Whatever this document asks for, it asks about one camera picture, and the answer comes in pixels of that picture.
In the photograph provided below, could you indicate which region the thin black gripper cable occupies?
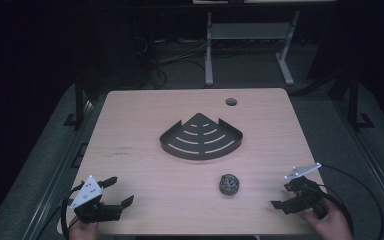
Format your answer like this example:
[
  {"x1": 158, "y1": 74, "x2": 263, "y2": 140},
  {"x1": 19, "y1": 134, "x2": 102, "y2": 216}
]
[{"x1": 319, "y1": 163, "x2": 384, "y2": 240}]

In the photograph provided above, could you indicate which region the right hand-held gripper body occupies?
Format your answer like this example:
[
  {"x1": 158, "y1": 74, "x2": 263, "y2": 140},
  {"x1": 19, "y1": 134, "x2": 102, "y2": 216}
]
[{"x1": 281, "y1": 161, "x2": 330, "y2": 220}]

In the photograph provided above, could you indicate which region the person's left hand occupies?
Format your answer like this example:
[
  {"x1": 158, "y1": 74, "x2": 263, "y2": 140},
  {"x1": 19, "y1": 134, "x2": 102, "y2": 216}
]
[{"x1": 67, "y1": 218, "x2": 101, "y2": 240}]

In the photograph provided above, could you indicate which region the person's right hand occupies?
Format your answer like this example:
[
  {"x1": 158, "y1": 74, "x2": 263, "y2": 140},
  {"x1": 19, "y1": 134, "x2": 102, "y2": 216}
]
[{"x1": 300, "y1": 199, "x2": 355, "y2": 240}]

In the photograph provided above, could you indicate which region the black corner shelf tray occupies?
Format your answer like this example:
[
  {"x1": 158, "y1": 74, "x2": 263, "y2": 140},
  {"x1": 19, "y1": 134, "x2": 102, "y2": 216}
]
[{"x1": 159, "y1": 112, "x2": 244, "y2": 161}]

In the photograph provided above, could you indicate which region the thick black gripper cable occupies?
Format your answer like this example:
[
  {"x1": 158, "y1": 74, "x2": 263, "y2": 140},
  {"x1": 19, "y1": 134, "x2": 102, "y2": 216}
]
[{"x1": 308, "y1": 186, "x2": 355, "y2": 238}]

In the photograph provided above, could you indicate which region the aluminium frame rail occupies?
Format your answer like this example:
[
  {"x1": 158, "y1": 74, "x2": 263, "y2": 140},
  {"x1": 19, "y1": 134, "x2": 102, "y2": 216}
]
[
  {"x1": 21, "y1": 99, "x2": 96, "y2": 240},
  {"x1": 334, "y1": 99, "x2": 384, "y2": 233}
]

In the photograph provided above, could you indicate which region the black metal stand post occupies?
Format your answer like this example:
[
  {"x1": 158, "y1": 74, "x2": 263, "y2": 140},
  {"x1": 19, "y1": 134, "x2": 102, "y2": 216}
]
[
  {"x1": 345, "y1": 64, "x2": 376, "y2": 132},
  {"x1": 62, "y1": 74, "x2": 94, "y2": 130}
]

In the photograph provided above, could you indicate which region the bundle of floor cables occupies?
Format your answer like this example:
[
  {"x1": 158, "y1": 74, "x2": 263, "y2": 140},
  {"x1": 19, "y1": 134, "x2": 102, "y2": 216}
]
[{"x1": 132, "y1": 35, "x2": 212, "y2": 90}]

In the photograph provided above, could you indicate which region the grey metal table stand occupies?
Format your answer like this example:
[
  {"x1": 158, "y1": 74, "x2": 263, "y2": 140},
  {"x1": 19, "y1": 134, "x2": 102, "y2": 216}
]
[{"x1": 204, "y1": 9, "x2": 302, "y2": 87}]

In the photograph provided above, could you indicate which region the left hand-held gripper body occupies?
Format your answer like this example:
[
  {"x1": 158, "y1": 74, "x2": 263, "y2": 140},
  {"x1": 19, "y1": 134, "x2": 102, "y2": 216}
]
[{"x1": 69, "y1": 175, "x2": 125, "y2": 225}]

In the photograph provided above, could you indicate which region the steel wool scrubber ball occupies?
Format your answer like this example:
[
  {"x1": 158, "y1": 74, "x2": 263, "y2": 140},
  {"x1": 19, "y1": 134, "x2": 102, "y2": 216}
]
[{"x1": 218, "y1": 173, "x2": 241, "y2": 196}]

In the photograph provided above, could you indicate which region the black looped gripper cable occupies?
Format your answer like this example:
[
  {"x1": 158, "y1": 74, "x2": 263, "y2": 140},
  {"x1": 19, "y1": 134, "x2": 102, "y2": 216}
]
[{"x1": 60, "y1": 184, "x2": 85, "y2": 240}]

